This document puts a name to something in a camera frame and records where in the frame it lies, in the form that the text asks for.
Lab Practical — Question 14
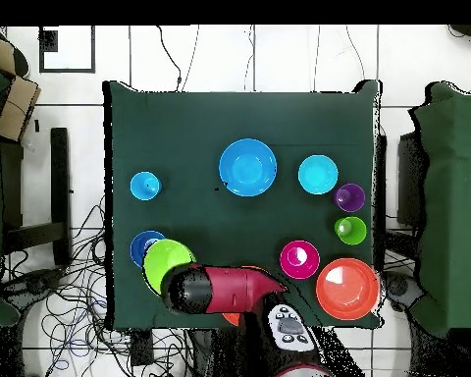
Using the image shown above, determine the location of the large blue bowl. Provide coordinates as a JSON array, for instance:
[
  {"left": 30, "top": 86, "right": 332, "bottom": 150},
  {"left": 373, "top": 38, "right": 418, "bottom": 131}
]
[{"left": 218, "top": 137, "right": 279, "bottom": 197}]

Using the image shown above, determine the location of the large green bowl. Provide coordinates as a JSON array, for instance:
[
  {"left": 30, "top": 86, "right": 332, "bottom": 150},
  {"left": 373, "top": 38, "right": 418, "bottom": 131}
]
[{"left": 141, "top": 238, "right": 198, "bottom": 296}]

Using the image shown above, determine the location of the small pink bowl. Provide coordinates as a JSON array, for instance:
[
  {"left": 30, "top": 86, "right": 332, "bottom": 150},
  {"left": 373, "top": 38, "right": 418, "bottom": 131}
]
[{"left": 279, "top": 240, "right": 322, "bottom": 281}]

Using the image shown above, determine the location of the small light blue bowl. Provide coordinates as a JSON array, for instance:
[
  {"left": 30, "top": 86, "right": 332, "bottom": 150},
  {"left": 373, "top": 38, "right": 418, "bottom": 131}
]
[{"left": 297, "top": 154, "right": 340, "bottom": 195}]

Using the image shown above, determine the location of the light blue cup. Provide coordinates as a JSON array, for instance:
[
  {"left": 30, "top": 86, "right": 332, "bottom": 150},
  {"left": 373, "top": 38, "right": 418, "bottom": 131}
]
[{"left": 130, "top": 171, "right": 163, "bottom": 202}]

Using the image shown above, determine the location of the dark green table cloth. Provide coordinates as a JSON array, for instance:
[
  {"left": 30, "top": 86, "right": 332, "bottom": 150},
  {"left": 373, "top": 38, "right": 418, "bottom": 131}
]
[{"left": 102, "top": 80, "right": 383, "bottom": 330}]

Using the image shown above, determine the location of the small dark blue bowl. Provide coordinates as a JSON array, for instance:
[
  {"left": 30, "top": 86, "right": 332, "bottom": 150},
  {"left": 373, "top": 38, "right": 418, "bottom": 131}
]
[{"left": 130, "top": 230, "right": 167, "bottom": 269}]

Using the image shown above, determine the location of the large orange bowl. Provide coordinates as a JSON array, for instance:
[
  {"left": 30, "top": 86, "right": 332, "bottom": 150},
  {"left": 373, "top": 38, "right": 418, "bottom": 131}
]
[
  {"left": 315, "top": 257, "right": 381, "bottom": 322},
  {"left": 221, "top": 310, "right": 242, "bottom": 328}
]

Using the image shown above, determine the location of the purple cup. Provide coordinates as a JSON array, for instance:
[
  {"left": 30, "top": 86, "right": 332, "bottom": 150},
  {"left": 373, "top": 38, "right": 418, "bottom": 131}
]
[{"left": 333, "top": 183, "right": 366, "bottom": 214}]

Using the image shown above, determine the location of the green cup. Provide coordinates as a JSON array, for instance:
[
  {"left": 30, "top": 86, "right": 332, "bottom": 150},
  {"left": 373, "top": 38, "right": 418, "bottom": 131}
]
[{"left": 334, "top": 216, "right": 368, "bottom": 246}]

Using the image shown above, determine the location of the black power strip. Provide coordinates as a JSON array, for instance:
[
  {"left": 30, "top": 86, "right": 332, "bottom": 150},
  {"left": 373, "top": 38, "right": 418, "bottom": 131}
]
[{"left": 130, "top": 328, "right": 155, "bottom": 367}]

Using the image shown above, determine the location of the black box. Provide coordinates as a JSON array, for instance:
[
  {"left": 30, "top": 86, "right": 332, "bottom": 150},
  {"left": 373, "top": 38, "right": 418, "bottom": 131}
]
[{"left": 395, "top": 131, "right": 429, "bottom": 229}]

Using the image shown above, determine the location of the grey stand foot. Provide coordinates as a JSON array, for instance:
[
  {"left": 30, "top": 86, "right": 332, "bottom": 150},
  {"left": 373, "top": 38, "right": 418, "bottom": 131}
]
[
  {"left": 0, "top": 266, "right": 68, "bottom": 311},
  {"left": 382, "top": 270, "right": 425, "bottom": 313}
]

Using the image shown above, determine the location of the brown cardboard box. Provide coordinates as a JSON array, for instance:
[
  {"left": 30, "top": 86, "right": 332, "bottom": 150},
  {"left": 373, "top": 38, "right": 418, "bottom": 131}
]
[
  {"left": 0, "top": 28, "right": 29, "bottom": 78},
  {"left": 0, "top": 75, "right": 43, "bottom": 142}
]

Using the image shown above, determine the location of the black floor cable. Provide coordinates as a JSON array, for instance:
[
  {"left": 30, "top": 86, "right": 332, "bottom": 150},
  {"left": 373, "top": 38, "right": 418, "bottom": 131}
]
[{"left": 155, "top": 25, "right": 183, "bottom": 92}]

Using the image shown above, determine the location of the black chair frame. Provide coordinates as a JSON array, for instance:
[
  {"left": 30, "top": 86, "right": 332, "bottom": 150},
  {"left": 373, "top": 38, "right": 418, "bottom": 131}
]
[{"left": 1, "top": 127, "right": 73, "bottom": 268}]

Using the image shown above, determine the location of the black square floor frame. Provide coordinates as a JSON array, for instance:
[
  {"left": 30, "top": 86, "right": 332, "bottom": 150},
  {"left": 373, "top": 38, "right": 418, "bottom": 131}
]
[{"left": 38, "top": 25, "right": 96, "bottom": 75}]

